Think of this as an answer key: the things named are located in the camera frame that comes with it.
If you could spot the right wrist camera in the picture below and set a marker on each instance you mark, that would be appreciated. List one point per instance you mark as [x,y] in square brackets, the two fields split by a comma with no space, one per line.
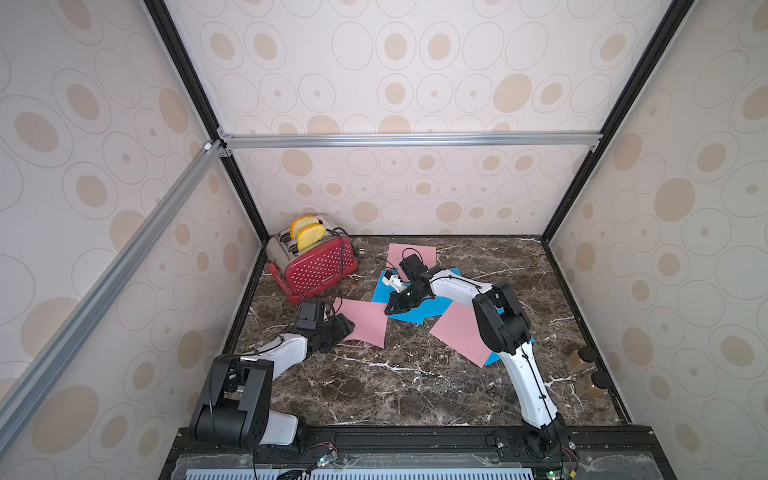
[410,268]

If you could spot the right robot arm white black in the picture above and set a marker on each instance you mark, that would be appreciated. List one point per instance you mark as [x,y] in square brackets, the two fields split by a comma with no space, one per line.
[505,329]

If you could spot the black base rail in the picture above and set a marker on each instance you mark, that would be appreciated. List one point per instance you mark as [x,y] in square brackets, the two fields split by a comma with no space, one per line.
[614,452]

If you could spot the brown jar front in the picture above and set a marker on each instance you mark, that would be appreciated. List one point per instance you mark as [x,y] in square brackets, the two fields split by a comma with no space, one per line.
[594,385]

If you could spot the yellow toast slice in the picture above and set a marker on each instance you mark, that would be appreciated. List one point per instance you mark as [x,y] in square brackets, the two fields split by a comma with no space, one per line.
[310,235]
[301,223]

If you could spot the brown jar back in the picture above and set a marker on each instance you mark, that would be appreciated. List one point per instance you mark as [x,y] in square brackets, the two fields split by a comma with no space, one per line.
[581,359]

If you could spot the horizontal aluminium rail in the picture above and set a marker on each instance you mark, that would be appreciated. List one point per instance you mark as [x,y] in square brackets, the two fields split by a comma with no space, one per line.
[401,140]

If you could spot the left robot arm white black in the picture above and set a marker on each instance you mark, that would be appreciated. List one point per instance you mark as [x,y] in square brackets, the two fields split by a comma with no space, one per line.
[234,406]

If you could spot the pink paper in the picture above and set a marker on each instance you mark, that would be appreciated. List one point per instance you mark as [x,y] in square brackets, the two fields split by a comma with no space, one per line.
[397,252]
[458,329]
[369,319]

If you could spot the blue paper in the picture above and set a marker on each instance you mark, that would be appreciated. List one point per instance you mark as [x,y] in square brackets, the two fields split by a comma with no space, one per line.
[494,355]
[412,309]

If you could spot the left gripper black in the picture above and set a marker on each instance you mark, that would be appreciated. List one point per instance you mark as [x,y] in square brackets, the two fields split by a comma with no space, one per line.
[340,330]

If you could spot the yellow toast slice back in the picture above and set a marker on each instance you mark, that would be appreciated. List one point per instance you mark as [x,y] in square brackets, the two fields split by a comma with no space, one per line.
[301,223]

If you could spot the pink paper back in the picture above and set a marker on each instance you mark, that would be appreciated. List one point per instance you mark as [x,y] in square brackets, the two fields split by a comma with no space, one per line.
[397,252]

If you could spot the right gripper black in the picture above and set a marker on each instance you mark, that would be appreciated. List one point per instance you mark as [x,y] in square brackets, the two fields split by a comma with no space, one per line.
[405,298]

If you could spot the yellow toast slice front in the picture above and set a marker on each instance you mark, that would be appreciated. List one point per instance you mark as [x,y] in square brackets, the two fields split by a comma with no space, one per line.
[310,235]

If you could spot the left aluminium rail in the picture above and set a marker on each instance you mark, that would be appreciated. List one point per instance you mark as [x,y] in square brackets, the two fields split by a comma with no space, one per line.
[34,385]

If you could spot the brown jar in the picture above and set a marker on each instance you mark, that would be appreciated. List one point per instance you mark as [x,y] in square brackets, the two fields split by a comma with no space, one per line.
[581,359]
[594,385]

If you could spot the red toaster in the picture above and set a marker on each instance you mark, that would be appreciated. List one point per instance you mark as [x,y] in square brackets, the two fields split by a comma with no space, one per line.
[302,275]

